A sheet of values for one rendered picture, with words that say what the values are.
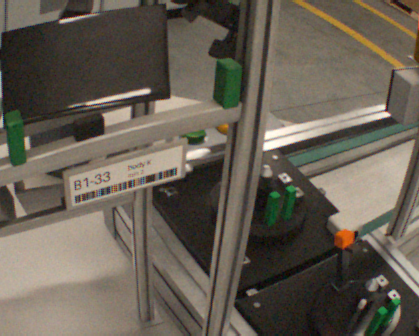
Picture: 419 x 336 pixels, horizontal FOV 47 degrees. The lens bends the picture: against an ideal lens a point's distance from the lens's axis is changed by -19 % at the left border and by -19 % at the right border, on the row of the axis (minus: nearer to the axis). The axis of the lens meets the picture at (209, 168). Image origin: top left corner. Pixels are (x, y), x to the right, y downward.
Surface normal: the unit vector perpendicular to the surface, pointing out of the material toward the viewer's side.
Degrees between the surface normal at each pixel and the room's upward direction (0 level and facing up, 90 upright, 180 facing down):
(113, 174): 90
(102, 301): 0
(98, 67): 65
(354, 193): 0
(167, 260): 0
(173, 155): 90
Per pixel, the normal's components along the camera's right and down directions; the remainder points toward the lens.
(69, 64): 0.34, 0.19
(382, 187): 0.08, -0.80
